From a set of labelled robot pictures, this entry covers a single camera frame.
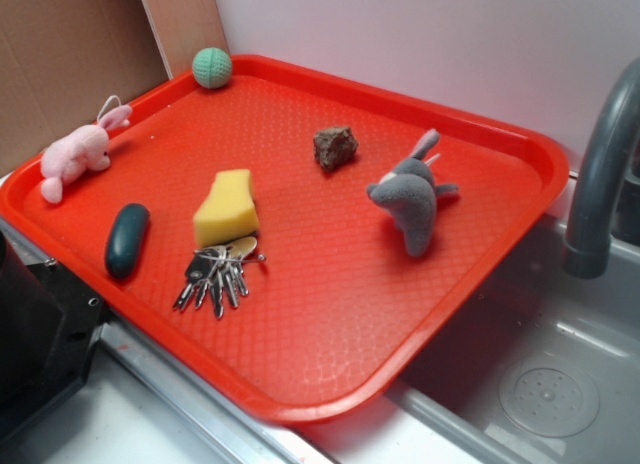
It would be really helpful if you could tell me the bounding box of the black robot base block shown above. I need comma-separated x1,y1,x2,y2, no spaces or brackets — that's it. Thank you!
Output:
1,236,105,444

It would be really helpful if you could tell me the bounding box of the red plastic tray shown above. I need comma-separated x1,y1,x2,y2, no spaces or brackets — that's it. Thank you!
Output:
1,55,569,424

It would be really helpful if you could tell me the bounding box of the brown rock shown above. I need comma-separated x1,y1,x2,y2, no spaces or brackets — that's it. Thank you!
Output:
313,126,359,172

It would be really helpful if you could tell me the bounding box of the yellow sponge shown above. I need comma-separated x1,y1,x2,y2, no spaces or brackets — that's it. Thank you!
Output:
193,169,260,248

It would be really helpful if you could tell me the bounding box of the bunch of silver keys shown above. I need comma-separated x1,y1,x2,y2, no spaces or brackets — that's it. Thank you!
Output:
172,235,266,320

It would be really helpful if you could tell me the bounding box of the green rubber ball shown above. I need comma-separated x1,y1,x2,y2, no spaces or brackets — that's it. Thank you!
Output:
192,47,233,89

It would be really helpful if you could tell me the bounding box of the dark green oval soap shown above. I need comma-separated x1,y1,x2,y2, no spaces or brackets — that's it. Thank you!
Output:
104,203,150,279

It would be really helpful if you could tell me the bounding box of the pink plush bunny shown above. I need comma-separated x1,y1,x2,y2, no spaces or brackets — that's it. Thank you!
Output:
40,95,133,204

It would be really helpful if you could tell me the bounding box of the light wooden board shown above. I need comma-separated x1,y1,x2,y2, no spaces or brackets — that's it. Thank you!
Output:
141,0,229,79

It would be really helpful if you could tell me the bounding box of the gray toy sink basin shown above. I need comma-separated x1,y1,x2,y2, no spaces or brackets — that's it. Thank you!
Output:
301,193,639,463

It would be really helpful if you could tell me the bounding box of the gray toy faucet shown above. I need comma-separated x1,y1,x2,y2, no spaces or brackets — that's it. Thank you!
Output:
563,60,639,279

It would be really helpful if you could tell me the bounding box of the brown cardboard panel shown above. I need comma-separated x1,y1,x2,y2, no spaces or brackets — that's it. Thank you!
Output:
1,0,167,174

